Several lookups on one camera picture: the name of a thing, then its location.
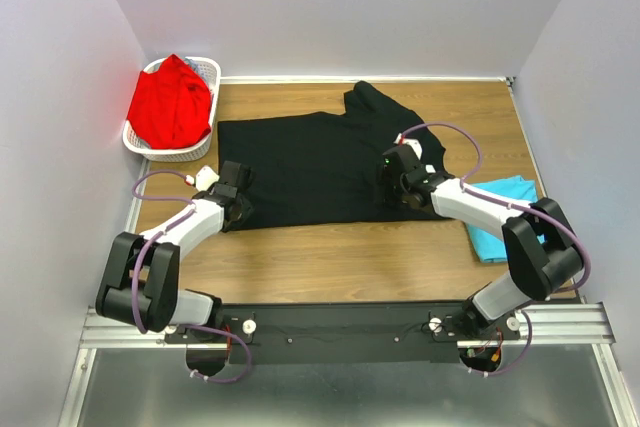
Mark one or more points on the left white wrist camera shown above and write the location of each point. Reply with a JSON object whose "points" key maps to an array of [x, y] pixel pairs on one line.
{"points": [[203, 180]]}

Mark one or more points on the white plastic laundry basket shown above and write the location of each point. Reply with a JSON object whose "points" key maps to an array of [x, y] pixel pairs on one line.
{"points": [[210, 71]]}

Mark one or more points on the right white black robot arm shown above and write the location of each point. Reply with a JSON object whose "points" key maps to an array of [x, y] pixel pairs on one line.
{"points": [[543, 253]]}

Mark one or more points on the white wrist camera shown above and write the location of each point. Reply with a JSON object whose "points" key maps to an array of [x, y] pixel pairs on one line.
{"points": [[412, 143], [203, 180]]}

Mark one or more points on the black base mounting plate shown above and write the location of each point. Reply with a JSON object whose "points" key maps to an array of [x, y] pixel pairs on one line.
{"points": [[361, 332]]}

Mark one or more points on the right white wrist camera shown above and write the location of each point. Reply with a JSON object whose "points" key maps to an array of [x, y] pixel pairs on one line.
{"points": [[412, 143]]}

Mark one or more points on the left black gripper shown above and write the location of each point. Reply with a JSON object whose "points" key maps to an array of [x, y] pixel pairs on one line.
{"points": [[247, 209]]}

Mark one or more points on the black t shirt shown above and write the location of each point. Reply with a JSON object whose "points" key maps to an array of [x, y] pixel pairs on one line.
{"points": [[320, 168]]}

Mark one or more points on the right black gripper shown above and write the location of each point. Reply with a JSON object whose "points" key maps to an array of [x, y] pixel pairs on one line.
{"points": [[385, 177]]}

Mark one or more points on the aluminium extrusion rail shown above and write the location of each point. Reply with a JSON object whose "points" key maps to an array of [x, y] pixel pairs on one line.
{"points": [[551, 323]]}

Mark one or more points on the red t shirt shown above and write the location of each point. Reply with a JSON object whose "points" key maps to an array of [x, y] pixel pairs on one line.
{"points": [[171, 106]]}

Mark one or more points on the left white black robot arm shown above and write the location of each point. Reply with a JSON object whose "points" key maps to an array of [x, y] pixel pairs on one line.
{"points": [[140, 283]]}

